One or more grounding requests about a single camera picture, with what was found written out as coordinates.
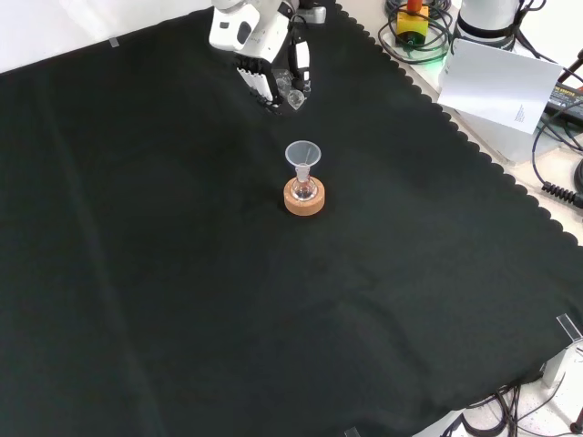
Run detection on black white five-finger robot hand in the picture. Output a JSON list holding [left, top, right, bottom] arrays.
[[234, 38, 315, 116]]

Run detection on clear plastic funnel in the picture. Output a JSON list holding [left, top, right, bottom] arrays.
[[284, 141, 322, 179]]

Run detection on clear round-bottom flask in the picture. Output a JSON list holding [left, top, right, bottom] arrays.
[[291, 166, 319, 203]]

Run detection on yellow stop button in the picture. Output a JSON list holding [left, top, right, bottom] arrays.
[[394, 0, 430, 47]]

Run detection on black cloth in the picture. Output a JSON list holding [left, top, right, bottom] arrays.
[[0, 0, 583, 437]]

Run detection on white paper board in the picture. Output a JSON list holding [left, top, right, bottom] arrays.
[[436, 37, 565, 136]]

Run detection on black power adapter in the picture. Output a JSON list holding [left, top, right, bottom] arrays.
[[544, 83, 583, 122]]

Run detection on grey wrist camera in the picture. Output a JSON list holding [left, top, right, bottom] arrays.
[[295, 5, 328, 25]]

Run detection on thin black cable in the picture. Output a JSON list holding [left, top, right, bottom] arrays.
[[529, 113, 583, 190]]

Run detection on black ribbed cable plug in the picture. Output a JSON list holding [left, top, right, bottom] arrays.
[[540, 180, 583, 207]]

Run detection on black cable bundle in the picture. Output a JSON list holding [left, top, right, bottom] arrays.
[[436, 381, 583, 437]]

